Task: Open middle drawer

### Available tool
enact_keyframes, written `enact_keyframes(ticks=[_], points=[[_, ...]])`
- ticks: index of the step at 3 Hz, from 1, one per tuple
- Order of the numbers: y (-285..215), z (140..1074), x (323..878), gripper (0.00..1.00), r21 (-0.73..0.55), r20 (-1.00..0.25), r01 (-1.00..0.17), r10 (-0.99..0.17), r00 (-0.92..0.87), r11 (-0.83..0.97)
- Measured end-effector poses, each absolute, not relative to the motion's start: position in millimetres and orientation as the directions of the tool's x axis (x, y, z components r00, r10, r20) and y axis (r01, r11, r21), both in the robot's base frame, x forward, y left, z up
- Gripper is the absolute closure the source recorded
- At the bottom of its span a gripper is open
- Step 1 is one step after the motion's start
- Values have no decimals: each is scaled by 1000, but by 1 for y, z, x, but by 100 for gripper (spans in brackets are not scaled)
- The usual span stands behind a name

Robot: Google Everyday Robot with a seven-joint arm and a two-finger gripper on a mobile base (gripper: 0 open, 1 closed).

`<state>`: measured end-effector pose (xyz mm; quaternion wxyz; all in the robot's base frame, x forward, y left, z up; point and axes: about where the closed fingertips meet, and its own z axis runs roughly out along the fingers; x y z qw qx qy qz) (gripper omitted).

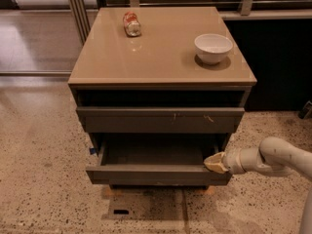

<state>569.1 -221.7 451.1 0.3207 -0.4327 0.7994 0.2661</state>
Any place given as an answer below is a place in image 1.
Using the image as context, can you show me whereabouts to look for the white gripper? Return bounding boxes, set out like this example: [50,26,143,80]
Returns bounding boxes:
[204,148,247,175]

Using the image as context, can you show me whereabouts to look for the grey drawer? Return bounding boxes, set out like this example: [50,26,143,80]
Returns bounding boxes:
[76,106,245,134]
[86,136,231,187]

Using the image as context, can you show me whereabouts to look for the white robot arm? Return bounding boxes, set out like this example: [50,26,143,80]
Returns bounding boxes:
[204,136,312,180]

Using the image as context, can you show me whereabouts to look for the grey drawer cabinet, tan top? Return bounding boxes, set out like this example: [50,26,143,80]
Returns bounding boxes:
[67,6,257,190]

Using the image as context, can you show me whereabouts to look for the dark floor outlet box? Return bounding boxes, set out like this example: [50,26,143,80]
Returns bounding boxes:
[298,100,312,119]

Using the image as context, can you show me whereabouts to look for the white ceramic bowl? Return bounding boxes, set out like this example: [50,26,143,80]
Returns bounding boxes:
[194,33,233,64]

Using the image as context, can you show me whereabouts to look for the clear bottle, red label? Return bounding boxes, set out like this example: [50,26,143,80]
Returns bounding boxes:
[123,12,141,37]

